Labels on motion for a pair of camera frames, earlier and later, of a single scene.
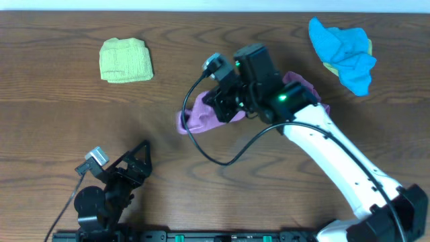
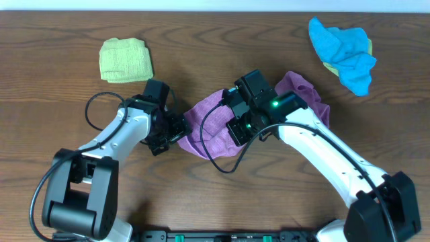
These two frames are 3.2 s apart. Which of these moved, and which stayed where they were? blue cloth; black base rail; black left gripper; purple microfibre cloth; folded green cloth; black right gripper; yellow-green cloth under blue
Moved: black left gripper; purple microfibre cloth; black right gripper
Stayed: black base rail; blue cloth; folded green cloth; yellow-green cloth under blue
